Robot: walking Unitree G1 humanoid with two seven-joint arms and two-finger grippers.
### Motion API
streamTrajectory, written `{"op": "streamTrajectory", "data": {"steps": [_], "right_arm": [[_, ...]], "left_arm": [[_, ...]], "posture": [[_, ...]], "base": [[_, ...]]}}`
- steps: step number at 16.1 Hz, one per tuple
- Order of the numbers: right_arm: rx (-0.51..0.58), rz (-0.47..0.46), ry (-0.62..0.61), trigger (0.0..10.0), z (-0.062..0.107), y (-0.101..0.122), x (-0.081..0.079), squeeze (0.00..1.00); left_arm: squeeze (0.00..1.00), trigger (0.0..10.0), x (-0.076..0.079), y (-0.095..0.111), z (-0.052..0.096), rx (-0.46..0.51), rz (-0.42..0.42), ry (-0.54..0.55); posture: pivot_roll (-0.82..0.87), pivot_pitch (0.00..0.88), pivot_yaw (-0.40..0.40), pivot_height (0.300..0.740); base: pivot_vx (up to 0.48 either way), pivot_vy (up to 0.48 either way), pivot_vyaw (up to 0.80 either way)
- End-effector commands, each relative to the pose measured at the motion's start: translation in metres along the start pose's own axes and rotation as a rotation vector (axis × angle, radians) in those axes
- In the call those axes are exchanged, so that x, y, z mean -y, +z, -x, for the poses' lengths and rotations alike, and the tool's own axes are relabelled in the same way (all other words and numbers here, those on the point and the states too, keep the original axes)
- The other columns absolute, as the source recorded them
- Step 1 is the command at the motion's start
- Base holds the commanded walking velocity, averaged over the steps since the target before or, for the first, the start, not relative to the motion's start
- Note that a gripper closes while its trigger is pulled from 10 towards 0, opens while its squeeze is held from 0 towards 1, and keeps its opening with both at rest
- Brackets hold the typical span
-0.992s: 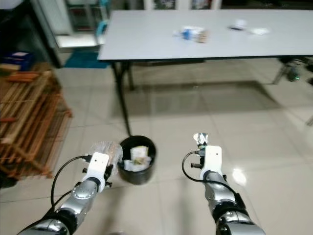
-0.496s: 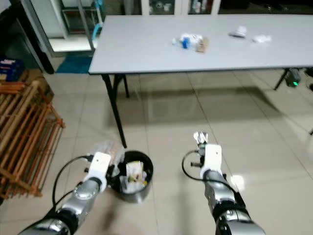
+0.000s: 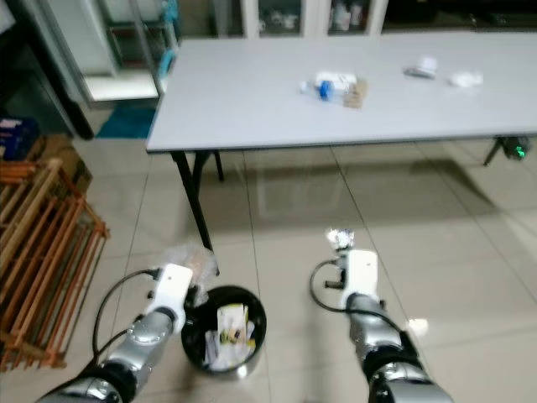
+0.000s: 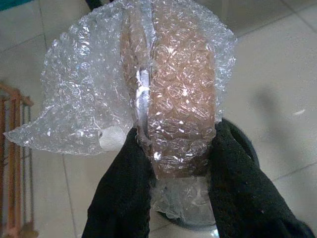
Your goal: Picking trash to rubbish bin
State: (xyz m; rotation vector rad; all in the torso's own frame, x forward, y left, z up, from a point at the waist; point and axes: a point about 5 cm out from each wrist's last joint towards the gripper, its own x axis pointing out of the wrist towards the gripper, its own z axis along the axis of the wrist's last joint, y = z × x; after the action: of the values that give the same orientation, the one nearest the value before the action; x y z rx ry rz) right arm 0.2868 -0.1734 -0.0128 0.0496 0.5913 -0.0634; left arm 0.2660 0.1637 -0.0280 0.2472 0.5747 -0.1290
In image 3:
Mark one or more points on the dark blue box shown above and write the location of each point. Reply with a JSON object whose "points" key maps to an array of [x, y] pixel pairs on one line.
{"points": [[17, 138]]}

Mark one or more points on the white paper carton trash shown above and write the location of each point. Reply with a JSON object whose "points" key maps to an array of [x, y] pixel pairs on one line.
{"points": [[233, 334]]}

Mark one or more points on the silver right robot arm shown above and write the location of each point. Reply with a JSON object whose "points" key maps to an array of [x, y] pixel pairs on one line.
{"points": [[382, 340]]}

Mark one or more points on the clear plastic bottle blue label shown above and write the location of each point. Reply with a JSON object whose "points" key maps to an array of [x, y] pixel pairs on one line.
{"points": [[323, 86]]}

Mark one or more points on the white glass door cabinet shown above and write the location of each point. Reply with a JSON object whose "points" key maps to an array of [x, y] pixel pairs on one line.
{"points": [[315, 15]]}

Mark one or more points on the grey folding table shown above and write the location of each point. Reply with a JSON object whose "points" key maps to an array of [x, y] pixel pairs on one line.
{"points": [[260, 109]]}

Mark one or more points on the black table leg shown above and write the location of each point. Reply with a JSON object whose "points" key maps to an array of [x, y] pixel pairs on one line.
{"points": [[197, 201]]}

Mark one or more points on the light blue plastic object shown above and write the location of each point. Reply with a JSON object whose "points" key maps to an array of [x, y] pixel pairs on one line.
{"points": [[166, 50]]}

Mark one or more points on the white crumpled plastic bag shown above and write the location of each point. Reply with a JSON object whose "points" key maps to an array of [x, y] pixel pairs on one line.
{"points": [[346, 80]]}

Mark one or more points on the white framed glass door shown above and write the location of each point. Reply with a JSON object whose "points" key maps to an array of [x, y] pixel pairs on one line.
{"points": [[109, 46]]}

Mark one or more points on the black round rubbish bin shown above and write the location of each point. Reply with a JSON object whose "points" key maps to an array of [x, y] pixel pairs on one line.
{"points": [[256, 323]]}

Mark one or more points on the brown wooden rack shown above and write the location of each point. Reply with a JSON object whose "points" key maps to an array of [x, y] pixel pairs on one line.
{"points": [[50, 260]]}

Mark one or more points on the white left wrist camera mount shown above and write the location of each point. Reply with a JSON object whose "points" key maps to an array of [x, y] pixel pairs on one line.
{"points": [[172, 285]]}

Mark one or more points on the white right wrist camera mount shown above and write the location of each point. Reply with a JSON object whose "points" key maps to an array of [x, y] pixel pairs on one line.
{"points": [[362, 270]]}

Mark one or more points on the brown cardboard box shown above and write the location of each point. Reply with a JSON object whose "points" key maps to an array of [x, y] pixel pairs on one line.
{"points": [[67, 159]]}

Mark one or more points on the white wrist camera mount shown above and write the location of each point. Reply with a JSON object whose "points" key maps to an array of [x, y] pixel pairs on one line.
{"points": [[362, 270], [172, 285]]}

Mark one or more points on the white crumpled tissue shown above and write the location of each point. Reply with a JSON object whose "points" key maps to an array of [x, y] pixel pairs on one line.
{"points": [[466, 79]]}

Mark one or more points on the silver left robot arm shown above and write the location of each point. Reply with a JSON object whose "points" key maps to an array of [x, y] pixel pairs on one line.
{"points": [[143, 340]]}

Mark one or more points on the silver foil wrapper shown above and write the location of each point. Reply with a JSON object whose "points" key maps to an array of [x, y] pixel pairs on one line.
{"points": [[341, 238]]}

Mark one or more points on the blue floor mat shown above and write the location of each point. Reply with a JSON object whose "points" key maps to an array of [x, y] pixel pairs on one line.
{"points": [[126, 122]]}

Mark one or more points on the black device green light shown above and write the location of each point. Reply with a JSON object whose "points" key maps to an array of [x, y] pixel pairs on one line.
{"points": [[516, 149]]}

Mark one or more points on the brown cardboard piece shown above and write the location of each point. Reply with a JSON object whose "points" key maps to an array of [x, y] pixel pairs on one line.
{"points": [[357, 95]]}

